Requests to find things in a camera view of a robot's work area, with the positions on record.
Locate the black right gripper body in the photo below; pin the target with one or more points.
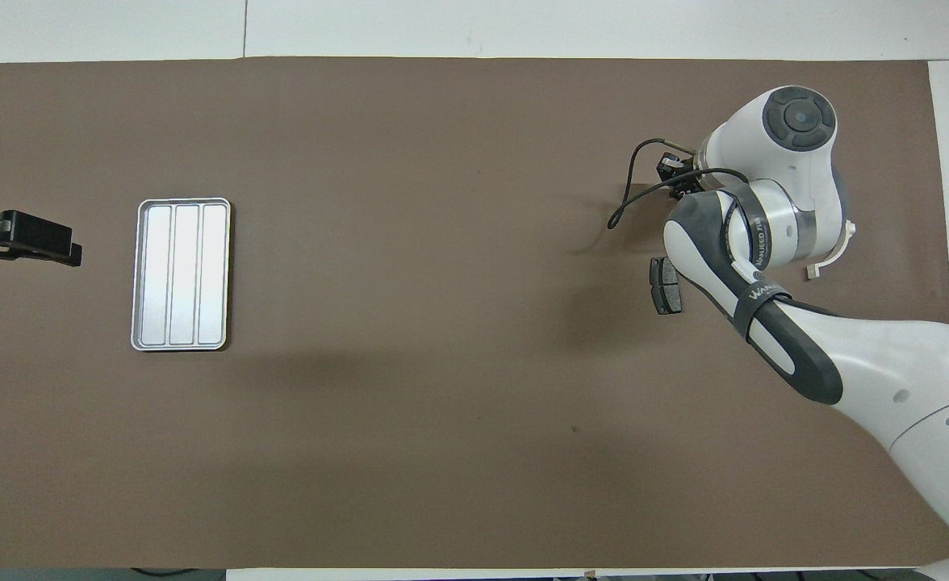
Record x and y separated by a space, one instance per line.
696 171

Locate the short dark grey brake pad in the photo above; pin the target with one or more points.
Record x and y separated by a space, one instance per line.
665 289

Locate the brown table mat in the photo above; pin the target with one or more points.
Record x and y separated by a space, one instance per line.
361 444

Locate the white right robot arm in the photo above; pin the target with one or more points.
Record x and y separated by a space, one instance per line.
797 210

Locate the silver metal tray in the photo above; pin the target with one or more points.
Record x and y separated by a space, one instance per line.
184 274

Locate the white curved plastic bracket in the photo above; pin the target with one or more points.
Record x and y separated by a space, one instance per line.
834 258

